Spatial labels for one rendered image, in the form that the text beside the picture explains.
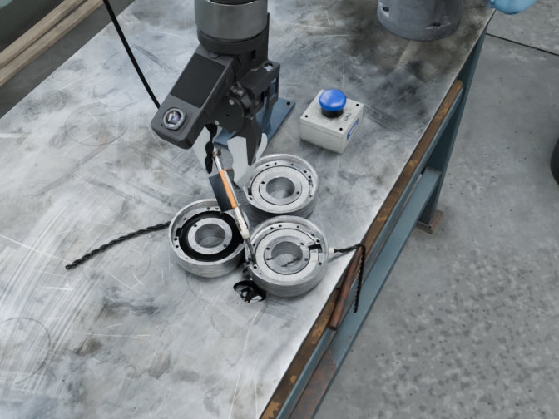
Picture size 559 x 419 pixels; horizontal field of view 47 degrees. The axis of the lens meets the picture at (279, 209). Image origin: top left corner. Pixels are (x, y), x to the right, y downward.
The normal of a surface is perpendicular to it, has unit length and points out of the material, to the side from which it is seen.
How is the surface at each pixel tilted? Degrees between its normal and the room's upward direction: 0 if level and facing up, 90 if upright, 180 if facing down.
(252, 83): 8
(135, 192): 0
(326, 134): 90
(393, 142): 0
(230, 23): 84
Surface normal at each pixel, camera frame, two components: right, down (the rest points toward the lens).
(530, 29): -0.02, -0.61
